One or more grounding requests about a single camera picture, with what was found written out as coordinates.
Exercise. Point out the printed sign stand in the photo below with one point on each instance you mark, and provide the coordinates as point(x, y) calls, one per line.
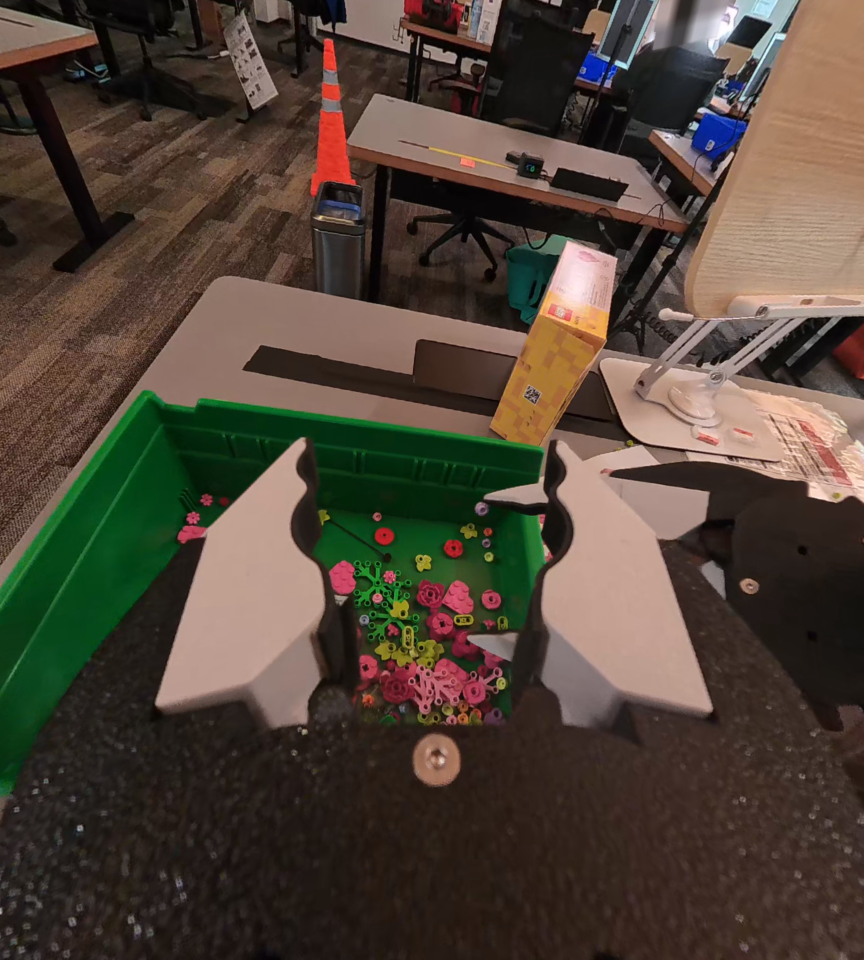
point(252, 60)

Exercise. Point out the tall black office chair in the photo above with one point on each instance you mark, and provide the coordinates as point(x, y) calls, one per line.
point(537, 67)

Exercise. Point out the pile of small lego pieces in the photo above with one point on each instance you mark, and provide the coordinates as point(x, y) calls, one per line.
point(432, 592)

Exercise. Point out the teal bag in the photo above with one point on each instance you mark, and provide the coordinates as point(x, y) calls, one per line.
point(533, 277)

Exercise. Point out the red office chair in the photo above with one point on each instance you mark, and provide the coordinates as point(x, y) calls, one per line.
point(462, 82)

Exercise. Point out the clear plastic bag red print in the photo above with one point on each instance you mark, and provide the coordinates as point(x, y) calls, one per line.
point(814, 442)

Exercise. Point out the yellow tape strip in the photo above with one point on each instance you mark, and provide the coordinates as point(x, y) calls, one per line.
point(496, 162)

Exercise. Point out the blue storage bin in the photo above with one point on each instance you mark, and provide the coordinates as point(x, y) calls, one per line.
point(717, 135)
point(597, 67)

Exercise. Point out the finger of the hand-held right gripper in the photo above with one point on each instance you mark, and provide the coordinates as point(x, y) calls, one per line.
point(499, 647)
point(518, 500)

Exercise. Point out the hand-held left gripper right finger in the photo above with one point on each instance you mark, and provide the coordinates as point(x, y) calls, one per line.
point(619, 607)

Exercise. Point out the small black desk clock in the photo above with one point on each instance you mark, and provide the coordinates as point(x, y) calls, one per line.
point(531, 165)

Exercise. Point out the yellow lego box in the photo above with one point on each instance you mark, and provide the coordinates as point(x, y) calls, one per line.
point(552, 375)

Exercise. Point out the green plastic bin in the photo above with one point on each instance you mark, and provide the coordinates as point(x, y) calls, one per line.
point(64, 600)

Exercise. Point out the orange traffic cone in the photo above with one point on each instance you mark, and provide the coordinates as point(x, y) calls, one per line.
point(331, 135)

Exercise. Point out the steel trash bin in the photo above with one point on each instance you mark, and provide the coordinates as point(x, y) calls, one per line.
point(336, 255)

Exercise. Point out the wooden edged desk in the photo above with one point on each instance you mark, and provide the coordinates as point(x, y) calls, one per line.
point(683, 157)

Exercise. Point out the small white red piece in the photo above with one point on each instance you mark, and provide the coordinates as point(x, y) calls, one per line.
point(704, 434)
point(742, 434)

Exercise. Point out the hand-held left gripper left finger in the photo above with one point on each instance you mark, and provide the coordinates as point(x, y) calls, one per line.
point(252, 585)

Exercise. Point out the computer monitor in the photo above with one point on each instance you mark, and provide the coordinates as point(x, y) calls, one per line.
point(627, 34)

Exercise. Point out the grey desk wooden edge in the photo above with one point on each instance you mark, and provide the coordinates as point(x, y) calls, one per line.
point(432, 127)

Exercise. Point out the wooden desk black legs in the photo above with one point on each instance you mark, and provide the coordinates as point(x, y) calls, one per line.
point(439, 37)

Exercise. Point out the black tripod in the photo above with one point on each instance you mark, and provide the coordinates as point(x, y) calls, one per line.
point(636, 322)

